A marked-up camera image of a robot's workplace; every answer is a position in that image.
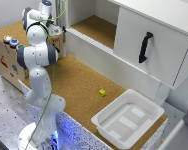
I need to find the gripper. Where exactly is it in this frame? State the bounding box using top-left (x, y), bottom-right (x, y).
top-left (48, 23), bottom-right (66, 38)

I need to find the wooden drawer box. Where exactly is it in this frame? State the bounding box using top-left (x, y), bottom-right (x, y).
top-left (0, 19), bottom-right (66, 92)

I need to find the green button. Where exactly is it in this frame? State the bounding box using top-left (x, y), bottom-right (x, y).
top-left (15, 43), bottom-right (26, 51)

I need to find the blue button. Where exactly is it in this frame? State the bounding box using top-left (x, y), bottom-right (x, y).
top-left (9, 38), bottom-right (20, 47)

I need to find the white cabinet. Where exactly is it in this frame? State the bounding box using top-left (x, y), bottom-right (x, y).
top-left (63, 0), bottom-right (188, 107)

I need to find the red button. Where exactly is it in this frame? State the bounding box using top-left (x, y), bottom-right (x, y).
top-left (2, 35), bottom-right (13, 44)

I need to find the yellow block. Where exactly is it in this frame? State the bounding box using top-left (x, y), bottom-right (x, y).
top-left (98, 88), bottom-right (107, 98)

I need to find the white sliding door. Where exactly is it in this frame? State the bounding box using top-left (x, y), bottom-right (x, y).
top-left (112, 6), bottom-right (188, 87)

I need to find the white plastic box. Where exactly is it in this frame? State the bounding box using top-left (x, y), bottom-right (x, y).
top-left (90, 88), bottom-right (166, 150)

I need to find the green cable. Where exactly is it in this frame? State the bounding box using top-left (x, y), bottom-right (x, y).
top-left (25, 0), bottom-right (69, 150)

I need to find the black door handle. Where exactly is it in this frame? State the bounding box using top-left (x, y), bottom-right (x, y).
top-left (138, 31), bottom-right (154, 64)

